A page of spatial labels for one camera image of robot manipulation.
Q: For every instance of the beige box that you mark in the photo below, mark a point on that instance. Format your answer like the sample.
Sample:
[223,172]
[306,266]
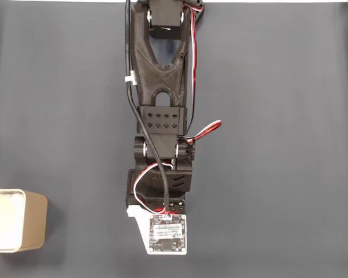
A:
[34,223]

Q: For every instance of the white tissue paper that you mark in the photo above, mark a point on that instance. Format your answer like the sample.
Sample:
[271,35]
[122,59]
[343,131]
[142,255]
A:
[4,220]

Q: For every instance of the camera board on white mount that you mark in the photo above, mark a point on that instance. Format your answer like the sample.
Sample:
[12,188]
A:
[168,234]

